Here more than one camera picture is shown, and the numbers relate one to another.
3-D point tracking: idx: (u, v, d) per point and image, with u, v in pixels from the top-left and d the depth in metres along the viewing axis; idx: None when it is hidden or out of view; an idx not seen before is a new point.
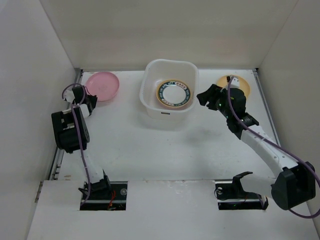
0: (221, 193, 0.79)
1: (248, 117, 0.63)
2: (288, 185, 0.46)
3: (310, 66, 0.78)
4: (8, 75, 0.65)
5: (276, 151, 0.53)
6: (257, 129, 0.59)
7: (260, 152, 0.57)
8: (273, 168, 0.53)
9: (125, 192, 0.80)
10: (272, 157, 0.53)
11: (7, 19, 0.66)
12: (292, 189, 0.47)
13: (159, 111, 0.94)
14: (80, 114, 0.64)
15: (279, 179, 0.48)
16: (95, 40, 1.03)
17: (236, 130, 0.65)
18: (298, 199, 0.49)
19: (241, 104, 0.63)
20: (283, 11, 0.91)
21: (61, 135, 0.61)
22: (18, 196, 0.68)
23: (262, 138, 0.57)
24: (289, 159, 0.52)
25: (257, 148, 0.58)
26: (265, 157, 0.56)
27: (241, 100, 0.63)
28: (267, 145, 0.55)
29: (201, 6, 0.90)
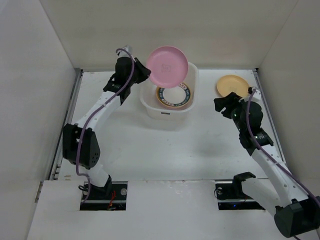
0: (221, 193, 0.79)
1: (262, 134, 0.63)
2: (294, 218, 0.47)
3: (310, 67, 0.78)
4: (8, 76, 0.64)
5: (287, 179, 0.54)
6: (270, 150, 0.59)
7: (270, 176, 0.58)
8: (281, 196, 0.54)
9: (125, 192, 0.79)
10: (282, 185, 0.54)
11: (7, 19, 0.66)
12: (297, 222, 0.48)
13: (159, 111, 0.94)
14: (89, 141, 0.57)
15: (285, 209, 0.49)
16: (95, 40, 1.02)
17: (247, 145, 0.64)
18: (300, 231, 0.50)
19: (256, 120, 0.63)
20: (283, 12, 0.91)
21: (67, 152, 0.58)
22: (18, 196, 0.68)
23: (275, 162, 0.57)
24: (299, 190, 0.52)
25: (267, 170, 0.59)
26: (274, 182, 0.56)
27: (258, 116, 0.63)
28: (279, 171, 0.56)
29: (201, 6, 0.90)
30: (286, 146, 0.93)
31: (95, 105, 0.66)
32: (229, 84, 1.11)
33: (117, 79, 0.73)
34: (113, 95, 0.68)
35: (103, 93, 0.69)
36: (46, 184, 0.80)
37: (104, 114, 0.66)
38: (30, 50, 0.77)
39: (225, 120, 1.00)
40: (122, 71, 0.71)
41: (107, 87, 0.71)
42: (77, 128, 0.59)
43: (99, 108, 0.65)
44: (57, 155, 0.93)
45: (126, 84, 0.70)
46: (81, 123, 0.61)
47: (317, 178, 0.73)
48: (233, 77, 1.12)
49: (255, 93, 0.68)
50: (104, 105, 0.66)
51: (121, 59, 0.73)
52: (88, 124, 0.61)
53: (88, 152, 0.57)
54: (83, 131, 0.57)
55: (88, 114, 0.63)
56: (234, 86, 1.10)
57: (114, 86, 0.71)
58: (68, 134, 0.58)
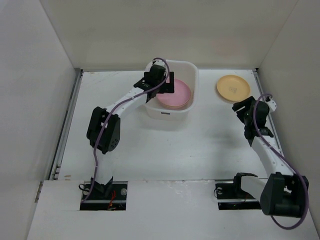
0: (221, 193, 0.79)
1: (265, 128, 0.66)
2: (275, 187, 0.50)
3: (310, 67, 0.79)
4: (8, 77, 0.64)
5: (277, 158, 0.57)
6: (268, 139, 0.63)
7: (263, 158, 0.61)
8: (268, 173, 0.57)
9: (125, 192, 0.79)
10: (271, 163, 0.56)
11: (7, 19, 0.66)
12: (278, 194, 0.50)
13: (159, 111, 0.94)
14: (111, 130, 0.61)
15: (269, 180, 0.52)
16: (95, 40, 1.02)
17: (250, 137, 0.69)
18: (281, 209, 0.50)
19: (262, 116, 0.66)
20: (283, 12, 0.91)
21: (92, 132, 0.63)
22: (18, 196, 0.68)
23: (269, 145, 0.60)
24: (287, 168, 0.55)
25: (261, 154, 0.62)
26: (265, 163, 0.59)
27: (264, 111, 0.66)
28: (271, 152, 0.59)
29: (202, 6, 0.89)
30: (286, 146, 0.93)
31: (125, 96, 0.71)
32: (230, 84, 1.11)
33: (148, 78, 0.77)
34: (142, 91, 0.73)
35: (134, 88, 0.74)
36: (46, 184, 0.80)
37: (130, 106, 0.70)
38: (30, 50, 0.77)
39: (225, 120, 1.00)
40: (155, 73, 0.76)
41: (138, 82, 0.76)
42: (105, 113, 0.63)
43: (127, 99, 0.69)
44: (57, 155, 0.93)
45: (156, 86, 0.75)
46: (109, 109, 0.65)
47: (317, 179, 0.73)
48: (235, 77, 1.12)
49: (270, 103, 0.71)
50: (132, 98, 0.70)
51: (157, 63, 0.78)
52: (115, 111, 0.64)
53: (109, 137, 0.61)
54: (109, 117, 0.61)
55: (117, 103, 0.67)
56: (234, 85, 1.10)
57: (144, 84, 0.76)
58: (96, 115, 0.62)
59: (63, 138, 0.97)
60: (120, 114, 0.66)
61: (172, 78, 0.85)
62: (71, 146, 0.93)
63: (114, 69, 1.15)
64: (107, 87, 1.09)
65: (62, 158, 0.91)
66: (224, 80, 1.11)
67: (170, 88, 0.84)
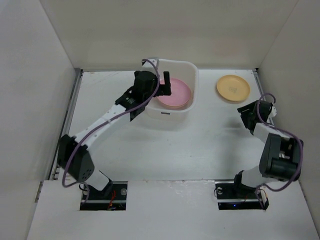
0: (221, 193, 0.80)
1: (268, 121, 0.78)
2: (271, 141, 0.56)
3: (310, 67, 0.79)
4: (8, 77, 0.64)
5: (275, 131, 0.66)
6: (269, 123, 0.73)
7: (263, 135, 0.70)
8: None
9: (125, 192, 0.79)
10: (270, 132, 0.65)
11: (7, 19, 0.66)
12: (275, 148, 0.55)
13: (159, 111, 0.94)
14: (79, 163, 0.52)
15: (267, 141, 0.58)
16: (95, 41, 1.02)
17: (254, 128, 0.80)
18: (278, 164, 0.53)
19: (265, 110, 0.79)
20: (283, 12, 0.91)
21: (61, 161, 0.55)
22: (18, 196, 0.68)
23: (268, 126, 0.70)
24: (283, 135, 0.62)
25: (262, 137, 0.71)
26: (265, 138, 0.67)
27: (267, 107, 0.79)
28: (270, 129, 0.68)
29: (202, 6, 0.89)
30: None
31: (101, 119, 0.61)
32: (230, 84, 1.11)
33: (132, 93, 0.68)
34: (123, 111, 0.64)
35: (114, 106, 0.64)
36: (46, 184, 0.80)
37: (107, 131, 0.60)
38: (30, 50, 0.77)
39: (225, 120, 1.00)
40: (140, 87, 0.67)
41: (120, 99, 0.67)
42: (74, 142, 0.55)
43: (103, 123, 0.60)
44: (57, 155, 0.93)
45: (140, 104, 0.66)
46: (79, 138, 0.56)
47: (317, 179, 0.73)
48: (235, 77, 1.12)
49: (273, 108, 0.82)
50: (108, 122, 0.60)
51: (143, 75, 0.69)
52: (85, 141, 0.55)
53: (78, 171, 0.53)
54: (77, 148, 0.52)
55: (90, 129, 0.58)
56: (234, 85, 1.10)
57: (128, 101, 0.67)
58: (64, 145, 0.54)
59: None
60: (92, 143, 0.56)
61: (167, 77, 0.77)
62: None
63: (114, 69, 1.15)
64: (107, 87, 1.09)
65: None
66: (224, 80, 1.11)
67: (166, 88, 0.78)
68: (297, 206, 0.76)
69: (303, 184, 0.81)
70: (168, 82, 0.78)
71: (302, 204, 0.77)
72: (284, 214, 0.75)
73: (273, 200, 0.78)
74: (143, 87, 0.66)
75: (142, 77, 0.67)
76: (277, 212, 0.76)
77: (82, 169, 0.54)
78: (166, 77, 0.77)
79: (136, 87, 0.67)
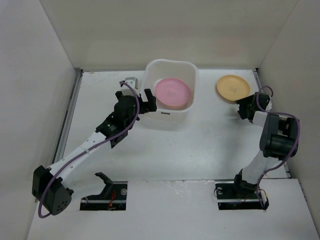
0: (221, 193, 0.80)
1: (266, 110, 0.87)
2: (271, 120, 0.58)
3: (310, 67, 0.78)
4: (8, 77, 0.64)
5: None
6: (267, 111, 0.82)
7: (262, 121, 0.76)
8: None
9: (125, 192, 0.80)
10: None
11: (7, 19, 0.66)
12: (273, 125, 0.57)
13: (159, 111, 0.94)
14: (52, 199, 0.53)
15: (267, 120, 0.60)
16: (95, 40, 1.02)
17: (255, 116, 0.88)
18: (276, 140, 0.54)
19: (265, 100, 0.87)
20: (283, 12, 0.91)
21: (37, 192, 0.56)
22: (18, 197, 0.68)
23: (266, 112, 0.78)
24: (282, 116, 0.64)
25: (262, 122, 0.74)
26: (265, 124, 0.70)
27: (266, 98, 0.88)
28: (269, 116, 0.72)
29: (202, 6, 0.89)
30: None
31: (79, 148, 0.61)
32: (230, 84, 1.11)
33: (113, 120, 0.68)
34: (103, 139, 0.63)
35: (94, 134, 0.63)
36: None
37: (84, 161, 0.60)
38: (30, 51, 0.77)
39: (225, 120, 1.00)
40: (120, 113, 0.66)
41: (101, 125, 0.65)
42: (49, 174, 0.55)
43: (81, 153, 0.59)
44: (57, 156, 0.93)
45: (121, 132, 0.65)
46: (54, 170, 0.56)
47: (317, 178, 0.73)
48: (235, 77, 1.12)
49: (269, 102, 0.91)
50: (87, 152, 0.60)
51: (123, 101, 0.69)
52: (61, 173, 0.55)
53: (51, 203, 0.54)
54: (49, 185, 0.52)
55: (66, 159, 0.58)
56: (234, 86, 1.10)
57: (109, 127, 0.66)
58: (37, 178, 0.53)
59: (63, 138, 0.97)
60: (67, 176, 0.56)
61: (150, 95, 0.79)
62: (71, 146, 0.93)
63: (114, 69, 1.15)
64: (107, 87, 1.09)
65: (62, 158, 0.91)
66: (224, 80, 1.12)
67: (150, 106, 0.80)
68: (297, 206, 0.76)
69: (303, 184, 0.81)
70: (151, 98, 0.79)
71: (302, 204, 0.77)
72: (284, 214, 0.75)
73: (273, 199, 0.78)
74: (124, 114, 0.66)
75: (123, 103, 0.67)
76: (276, 212, 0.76)
77: (56, 203, 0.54)
78: (150, 96, 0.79)
79: (117, 113, 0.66)
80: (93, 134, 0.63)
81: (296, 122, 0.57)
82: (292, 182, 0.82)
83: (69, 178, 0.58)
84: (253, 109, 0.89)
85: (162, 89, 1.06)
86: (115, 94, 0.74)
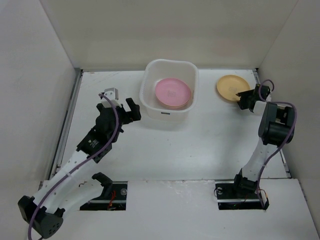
0: (221, 193, 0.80)
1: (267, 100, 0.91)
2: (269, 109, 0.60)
3: (309, 67, 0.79)
4: (8, 77, 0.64)
5: None
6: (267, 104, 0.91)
7: None
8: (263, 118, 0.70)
9: (125, 192, 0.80)
10: None
11: (7, 20, 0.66)
12: (272, 113, 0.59)
13: (159, 111, 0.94)
14: (40, 227, 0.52)
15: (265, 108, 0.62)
16: (95, 40, 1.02)
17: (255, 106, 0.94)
18: (274, 128, 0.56)
19: (265, 91, 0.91)
20: (283, 12, 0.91)
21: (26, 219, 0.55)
22: (18, 197, 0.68)
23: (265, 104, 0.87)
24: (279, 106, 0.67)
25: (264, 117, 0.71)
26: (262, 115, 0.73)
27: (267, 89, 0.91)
28: None
29: (201, 6, 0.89)
30: (286, 146, 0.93)
31: (61, 171, 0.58)
32: (229, 83, 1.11)
33: (95, 135, 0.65)
34: (85, 158, 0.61)
35: (75, 153, 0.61)
36: None
37: (68, 184, 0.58)
38: (30, 51, 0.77)
39: (225, 119, 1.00)
40: (102, 127, 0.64)
41: (82, 142, 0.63)
42: (33, 204, 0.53)
43: (62, 178, 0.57)
44: (57, 156, 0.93)
45: (103, 147, 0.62)
46: (37, 199, 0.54)
47: (317, 178, 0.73)
48: (235, 77, 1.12)
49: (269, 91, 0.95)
50: (69, 175, 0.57)
51: (104, 114, 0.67)
52: (45, 201, 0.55)
53: (40, 230, 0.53)
54: (33, 216, 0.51)
55: (49, 185, 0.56)
56: (233, 85, 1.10)
57: (90, 143, 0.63)
58: (22, 208, 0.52)
59: (62, 138, 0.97)
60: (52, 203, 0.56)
61: (132, 102, 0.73)
62: (71, 146, 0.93)
63: (114, 69, 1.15)
64: (107, 87, 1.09)
65: (62, 158, 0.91)
66: (223, 79, 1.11)
67: (134, 115, 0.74)
68: (297, 206, 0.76)
69: (303, 184, 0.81)
70: (134, 106, 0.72)
71: (303, 204, 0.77)
72: (283, 214, 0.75)
73: (273, 200, 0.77)
74: (105, 127, 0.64)
75: (104, 117, 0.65)
76: (277, 212, 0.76)
77: (45, 229, 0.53)
78: (132, 103, 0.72)
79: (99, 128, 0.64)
80: (74, 154, 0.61)
81: (293, 111, 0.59)
82: (292, 182, 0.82)
83: (55, 205, 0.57)
84: (254, 100, 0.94)
85: (162, 89, 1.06)
86: (97, 107, 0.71)
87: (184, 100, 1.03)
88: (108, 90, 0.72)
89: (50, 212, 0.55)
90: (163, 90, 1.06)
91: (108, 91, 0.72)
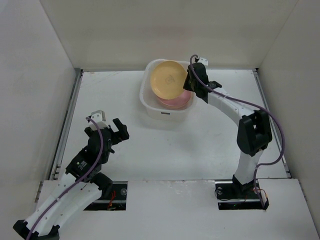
0: (221, 193, 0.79)
1: (212, 82, 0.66)
2: (247, 129, 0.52)
3: (309, 66, 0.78)
4: (8, 76, 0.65)
5: (235, 104, 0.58)
6: (220, 90, 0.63)
7: (225, 111, 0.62)
8: (236, 120, 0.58)
9: (125, 192, 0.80)
10: (233, 110, 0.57)
11: (7, 19, 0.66)
12: (251, 133, 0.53)
13: (159, 111, 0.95)
14: None
15: (240, 126, 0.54)
16: (95, 41, 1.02)
17: (203, 95, 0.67)
18: (258, 145, 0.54)
19: (202, 71, 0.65)
20: (283, 12, 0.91)
21: None
22: (18, 196, 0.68)
23: (224, 96, 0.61)
24: (247, 109, 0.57)
25: (234, 117, 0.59)
26: (229, 113, 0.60)
27: (201, 67, 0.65)
28: (229, 101, 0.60)
29: (201, 6, 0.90)
30: (286, 145, 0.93)
31: (51, 196, 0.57)
32: (159, 78, 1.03)
33: (85, 155, 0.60)
34: (74, 181, 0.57)
35: (64, 176, 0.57)
36: (46, 184, 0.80)
37: (60, 207, 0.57)
38: (30, 51, 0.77)
39: (225, 119, 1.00)
40: (93, 147, 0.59)
41: (71, 164, 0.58)
42: (26, 229, 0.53)
43: (52, 203, 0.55)
44: (57, 156, 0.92)
45: (92, 167, 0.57)
46: (30, 224, 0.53)
47: (317, 178, 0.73)
48: (162, 66, 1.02)
49: (201, 61, 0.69)
50: (57, 200, 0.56)
51: (94, 135, 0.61)
52: (37, 226, 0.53)
53: None
54: None
55: (41, 210, 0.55)
56: (168, 74, 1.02)
57: (78, 165, 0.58)
58: (18, 231, 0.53)
59: (62, 138, 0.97)
60: (44, 227, 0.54)
61: (120, 122, 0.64)
62: (70, 146, 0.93)
63: (114, 69, 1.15)
64: (106, 87, 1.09)
65: (62, 158, 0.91)
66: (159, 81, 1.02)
67: (122, 134, 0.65)
68: (297, 206, 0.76)
69: (303, 184, 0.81)
70: (122, 126, 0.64)
71: (303, 204, 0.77)
72: (283, 214, 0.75)
73: (273, 199, 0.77)
74: (97, 148, 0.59)
75: (94, 137, 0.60)
76: (277, 211, 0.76)
77: None
78: (119, 123, 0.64)
79: (90, 148, 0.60)
80: (63, 177, 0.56)
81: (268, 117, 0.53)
82: (292, 182, 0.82)
83: (49, 226, 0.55)
84: (194, 84, 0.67)
85: None
86: (86, 131, 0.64)
87: (185, 100, 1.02)
88: (95, 112, 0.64)
89: (44, 234, 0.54)
90: None
91: (95, 112, 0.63)
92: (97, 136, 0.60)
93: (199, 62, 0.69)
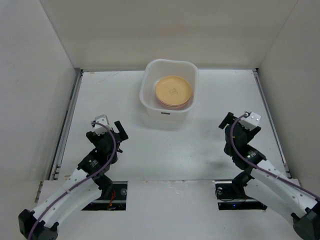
0: (221, 193, 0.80)
1: (254, 151, 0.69)
2: (314, 225, 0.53)
3: (309, 66, 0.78)
4: (7, 76, 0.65)
5: (292, 189, 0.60)
6: (267, 166, 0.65)
7: (275, 190, 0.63)
8: (291, 205, 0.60)
9: (125, 192, 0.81)
10: (291, 197, 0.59)
11: (7, 19, 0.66)
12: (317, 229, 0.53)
13: (159, 111, 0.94)
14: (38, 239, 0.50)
15: (305, 220, 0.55)
16: (95, 41, 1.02)
17: (244, 167, 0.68)
18: None
19: (243, 141, 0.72)
20: (283, 12, 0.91)
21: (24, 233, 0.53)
22: (18, 196, 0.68)
23: (275, 177, 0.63)
24: (306, 197, 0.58)
25: (287, 200, 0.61)
26: (281, 194, 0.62)
27: (241, 136, 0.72)
28: (282, 183, 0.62)
29: (201, 6, 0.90)
30: (286, 145, 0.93)
31: (60, 189, 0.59)
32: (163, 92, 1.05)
33: (95, 155, 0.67)
34: (85, 177, 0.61)
35: (75, 172, 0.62)
36: (46, 184, 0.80)
37: (68, 200, 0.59)
38: (30, 50, 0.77)
39: None
40: (104, 148, 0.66)
41: (83, 161, 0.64)
42: (33, 218, 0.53)
43: (61, 195, 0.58)
44: (57, 156, 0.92)
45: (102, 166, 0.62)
46: (38, 213, 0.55)
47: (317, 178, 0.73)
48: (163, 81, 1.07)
49: (251, 119, 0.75)
50: (68, 192, 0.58)
51: (105, 138, 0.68)
52: (44, 216, 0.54)
53: None
54: (34, 228, 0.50)
55: (50, 201, 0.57)
56: (172, 88, 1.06)
57: (90, 163, 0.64)
58: (21, 220, 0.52)
59: (62, 138, 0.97)
60: (51, 218, 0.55)
61: (121, 125, 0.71)
62: (70, 146, 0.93)
63: (114, 69, 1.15)
64: (106, 87, 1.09)
65: (62, 158, 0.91)
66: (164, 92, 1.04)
67: (122, 134, 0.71)
68: None
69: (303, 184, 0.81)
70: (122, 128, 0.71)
71: None
72: None
73: None
74: (108, 149, 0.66)
75: (106, 140, 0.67)
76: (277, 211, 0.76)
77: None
78: (120, 126, 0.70)
79: (101, 149, 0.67)
80: (74, 172, 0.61)
81: None
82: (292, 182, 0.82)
83: (54, 219, 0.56)
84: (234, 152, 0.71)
85: (162, 89, 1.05)
86: (87, 135, 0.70)
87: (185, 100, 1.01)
88: (98, 117, 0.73)
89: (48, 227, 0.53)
90: (162, 91, 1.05)
91: (100, 117, 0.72)
92: (108, 139, 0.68)
93: (248, 120, 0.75)
